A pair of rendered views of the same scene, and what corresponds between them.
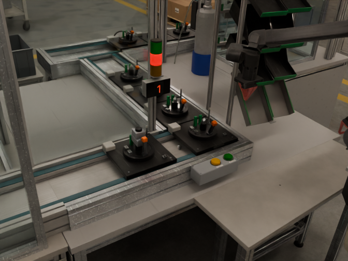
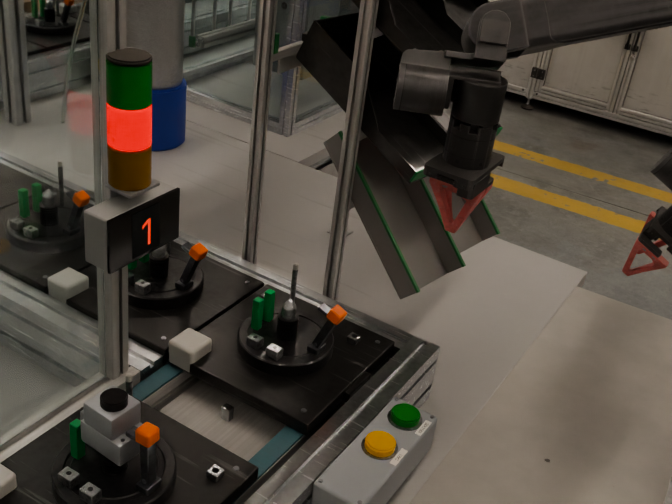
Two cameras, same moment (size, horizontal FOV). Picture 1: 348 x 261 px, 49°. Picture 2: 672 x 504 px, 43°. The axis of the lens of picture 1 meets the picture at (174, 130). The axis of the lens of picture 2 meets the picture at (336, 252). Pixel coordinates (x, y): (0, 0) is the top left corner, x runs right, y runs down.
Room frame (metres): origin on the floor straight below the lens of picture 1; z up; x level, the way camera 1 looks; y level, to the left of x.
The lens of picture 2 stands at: (0.61, 0.29, 1.73)
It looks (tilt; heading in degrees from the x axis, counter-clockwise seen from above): 30 degrees down; 332
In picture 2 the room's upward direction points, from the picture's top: 8 degrees clockwise
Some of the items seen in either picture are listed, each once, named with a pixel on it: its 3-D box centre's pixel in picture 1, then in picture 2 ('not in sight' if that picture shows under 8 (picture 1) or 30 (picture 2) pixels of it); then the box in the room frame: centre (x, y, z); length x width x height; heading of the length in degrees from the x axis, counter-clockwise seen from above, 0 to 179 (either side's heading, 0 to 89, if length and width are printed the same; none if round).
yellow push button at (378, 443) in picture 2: (215, 162); (379, 446); (1.31, -0.18, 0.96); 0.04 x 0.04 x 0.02
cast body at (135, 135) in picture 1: (138, 134); (108, 416); (1.35, 0.15, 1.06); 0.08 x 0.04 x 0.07; 31
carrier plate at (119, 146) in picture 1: (139, 154); (115, 484); (1.34, 0.15, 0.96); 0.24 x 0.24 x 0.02; 34
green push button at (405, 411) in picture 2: (228, 157); (404, 417); (1.34, -0.24, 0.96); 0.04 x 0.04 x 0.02
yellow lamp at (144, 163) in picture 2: (155, 69); (129, 163); (1.52, 0.09, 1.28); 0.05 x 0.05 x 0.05
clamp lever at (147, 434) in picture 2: (143, 144); (142, 451); (1.31, 0.12, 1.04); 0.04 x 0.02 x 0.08; 34
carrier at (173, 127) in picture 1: (203, 125); (287, 322); (1.53, -0.14, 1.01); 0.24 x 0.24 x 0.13; 34
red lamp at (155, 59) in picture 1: (156, 58); (129, 123); (1.52, 0.09, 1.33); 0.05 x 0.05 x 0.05
